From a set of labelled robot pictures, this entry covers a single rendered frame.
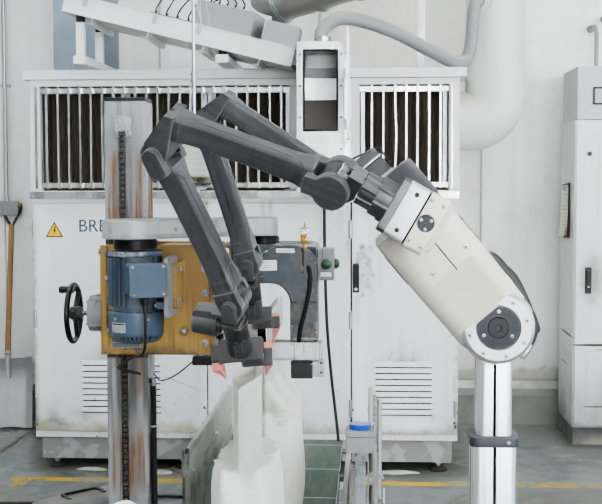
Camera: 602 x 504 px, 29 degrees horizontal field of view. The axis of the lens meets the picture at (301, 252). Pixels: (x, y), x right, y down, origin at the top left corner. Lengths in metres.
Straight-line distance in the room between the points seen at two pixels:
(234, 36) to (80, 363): 1.90
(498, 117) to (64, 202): 2.34
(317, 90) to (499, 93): 1.00
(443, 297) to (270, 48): 3.34
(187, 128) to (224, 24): 3.44
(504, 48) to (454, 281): 3.97
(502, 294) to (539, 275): 4.84
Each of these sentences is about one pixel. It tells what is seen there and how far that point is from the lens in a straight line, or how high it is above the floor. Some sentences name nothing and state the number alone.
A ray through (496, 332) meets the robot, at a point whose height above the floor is 1.19.
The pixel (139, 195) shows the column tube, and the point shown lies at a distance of 3.40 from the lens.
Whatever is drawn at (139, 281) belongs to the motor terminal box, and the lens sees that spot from 3.08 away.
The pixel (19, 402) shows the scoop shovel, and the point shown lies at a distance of 7.46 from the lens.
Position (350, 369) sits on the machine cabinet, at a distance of 6.08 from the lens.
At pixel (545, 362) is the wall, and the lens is 7.47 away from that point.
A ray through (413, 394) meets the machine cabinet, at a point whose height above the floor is 0.42.
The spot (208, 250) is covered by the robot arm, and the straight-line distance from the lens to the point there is 2.52.
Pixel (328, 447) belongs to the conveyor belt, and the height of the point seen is 0.38.
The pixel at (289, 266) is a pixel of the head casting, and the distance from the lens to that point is 3.29.
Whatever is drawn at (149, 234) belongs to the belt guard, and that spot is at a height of 1.38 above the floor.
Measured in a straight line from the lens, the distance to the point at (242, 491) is 2.93.
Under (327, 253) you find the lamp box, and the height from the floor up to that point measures 1.32.
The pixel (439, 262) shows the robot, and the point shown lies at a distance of 2.47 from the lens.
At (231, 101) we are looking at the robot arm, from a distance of 2.94.
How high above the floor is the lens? 1.52
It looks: 4 degrees down
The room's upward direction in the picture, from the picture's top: straight up
